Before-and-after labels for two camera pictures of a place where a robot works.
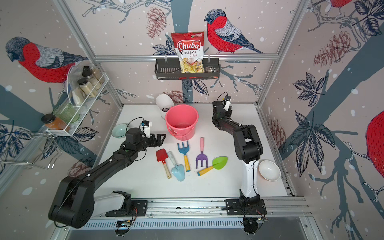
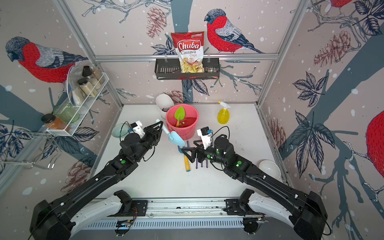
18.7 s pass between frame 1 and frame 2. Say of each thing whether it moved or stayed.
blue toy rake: stayed
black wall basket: stayed
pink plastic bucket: stayed
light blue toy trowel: moved
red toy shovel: moved
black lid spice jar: stayed
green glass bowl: stayed
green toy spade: moved
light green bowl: stayed
